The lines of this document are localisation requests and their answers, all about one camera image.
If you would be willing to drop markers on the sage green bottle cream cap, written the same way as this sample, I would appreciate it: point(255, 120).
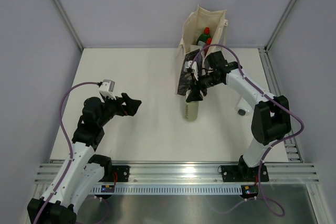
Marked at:
point(190, 109)

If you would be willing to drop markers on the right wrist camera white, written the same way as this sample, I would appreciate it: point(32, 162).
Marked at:
point(192, 68)

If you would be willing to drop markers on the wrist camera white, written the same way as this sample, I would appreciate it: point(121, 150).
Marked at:
point(192, 68)
point(106, 89)

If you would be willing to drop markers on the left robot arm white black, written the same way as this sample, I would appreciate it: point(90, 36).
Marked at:
point(83, 168)

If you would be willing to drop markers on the small white bottle black cap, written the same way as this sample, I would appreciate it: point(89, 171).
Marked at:
point(243, 108)

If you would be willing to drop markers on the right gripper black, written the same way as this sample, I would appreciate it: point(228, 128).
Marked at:
point(193, 96)

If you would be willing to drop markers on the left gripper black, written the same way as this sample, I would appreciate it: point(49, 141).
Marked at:
point(132, 107)

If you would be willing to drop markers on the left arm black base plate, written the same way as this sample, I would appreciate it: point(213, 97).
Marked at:
point(116, 173)

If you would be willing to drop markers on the green bottle red cap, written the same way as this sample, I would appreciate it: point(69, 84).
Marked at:
point(203, 37)

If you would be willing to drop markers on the aluminium mounting rail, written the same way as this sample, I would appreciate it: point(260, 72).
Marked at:
point(208, 173)

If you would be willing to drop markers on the white slotted cable duct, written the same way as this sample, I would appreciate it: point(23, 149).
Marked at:
point(167, 190)

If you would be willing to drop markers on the aluminium frame post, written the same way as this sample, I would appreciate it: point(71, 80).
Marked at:
point(68, 24)
point(280, 24)

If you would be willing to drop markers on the left aluminium frame post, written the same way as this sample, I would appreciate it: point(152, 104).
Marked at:
point(68, 24)

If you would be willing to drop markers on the red squeeze bottle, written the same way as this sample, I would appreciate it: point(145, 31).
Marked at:
point(208, 42)

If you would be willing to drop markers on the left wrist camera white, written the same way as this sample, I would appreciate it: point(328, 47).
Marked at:
point(106, 89)

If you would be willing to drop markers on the right aluminium frame post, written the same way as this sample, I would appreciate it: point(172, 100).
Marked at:
point(280, 24)

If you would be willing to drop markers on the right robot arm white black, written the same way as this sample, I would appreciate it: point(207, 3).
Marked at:
point(271, 115)

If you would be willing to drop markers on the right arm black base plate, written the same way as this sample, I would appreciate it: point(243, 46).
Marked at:
point(239, 173)

